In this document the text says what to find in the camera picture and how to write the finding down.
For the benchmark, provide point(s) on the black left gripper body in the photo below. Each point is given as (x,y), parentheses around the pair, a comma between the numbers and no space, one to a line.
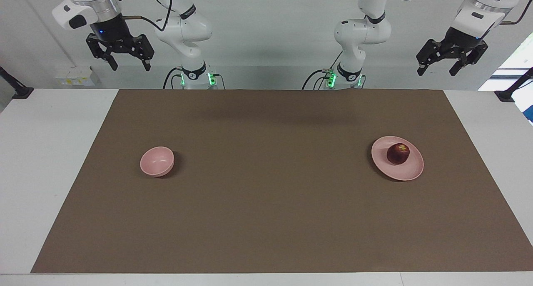
(460,38)

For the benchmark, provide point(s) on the black clamp mount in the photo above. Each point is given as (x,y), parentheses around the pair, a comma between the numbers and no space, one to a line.
(18,90)
(510,92)

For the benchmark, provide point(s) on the pink bowl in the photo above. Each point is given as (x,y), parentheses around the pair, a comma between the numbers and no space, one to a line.
(156,161)

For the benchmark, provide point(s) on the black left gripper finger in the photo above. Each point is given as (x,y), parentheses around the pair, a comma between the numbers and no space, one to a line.
(420,69)
(479,53)

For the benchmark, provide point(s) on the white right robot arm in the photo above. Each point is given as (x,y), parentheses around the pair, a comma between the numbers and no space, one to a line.
(187,28)

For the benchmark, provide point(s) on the pink plate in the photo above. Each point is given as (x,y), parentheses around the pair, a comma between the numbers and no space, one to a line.
(406,169)

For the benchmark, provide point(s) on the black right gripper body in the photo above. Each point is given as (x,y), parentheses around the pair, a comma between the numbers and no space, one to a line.
(112,32)

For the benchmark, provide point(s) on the bright window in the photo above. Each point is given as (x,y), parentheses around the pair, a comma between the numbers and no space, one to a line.
(514,61)

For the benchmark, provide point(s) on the white wall socket box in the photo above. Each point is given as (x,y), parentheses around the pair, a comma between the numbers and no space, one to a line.
(75,77)

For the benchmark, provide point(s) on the dark red apple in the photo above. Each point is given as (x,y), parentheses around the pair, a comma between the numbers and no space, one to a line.
(397,155)

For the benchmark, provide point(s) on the brown table mat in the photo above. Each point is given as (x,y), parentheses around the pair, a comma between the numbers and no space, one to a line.
(266,194)

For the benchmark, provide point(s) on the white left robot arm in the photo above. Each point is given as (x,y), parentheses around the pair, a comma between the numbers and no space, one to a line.
(362,32)

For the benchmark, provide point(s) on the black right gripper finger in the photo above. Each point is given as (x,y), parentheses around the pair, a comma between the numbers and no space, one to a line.
(113,64)
(146,53)

